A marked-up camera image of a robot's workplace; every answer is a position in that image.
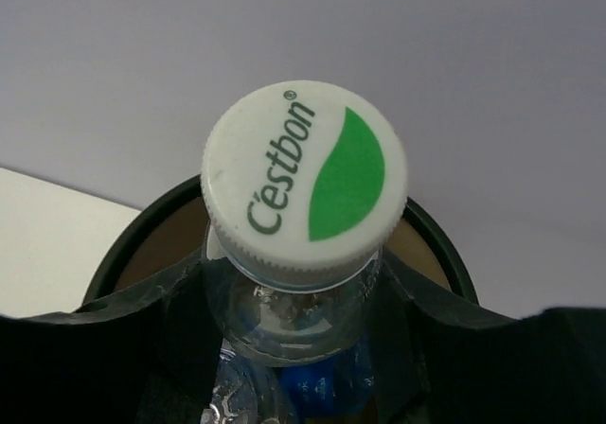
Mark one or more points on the green label clear bottle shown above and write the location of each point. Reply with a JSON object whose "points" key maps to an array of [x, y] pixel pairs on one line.
{"points": [[303, 183]]}

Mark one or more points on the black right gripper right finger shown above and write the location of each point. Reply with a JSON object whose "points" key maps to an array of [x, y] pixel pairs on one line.
{"points": [[439, 358]]}

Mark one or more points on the brown cylindrical paper bin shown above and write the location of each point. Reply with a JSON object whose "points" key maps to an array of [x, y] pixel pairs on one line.
{"points": [[176, 224]]}

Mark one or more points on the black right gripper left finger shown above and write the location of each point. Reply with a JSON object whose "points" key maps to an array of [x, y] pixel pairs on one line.
{"points": [[145, 354]]}

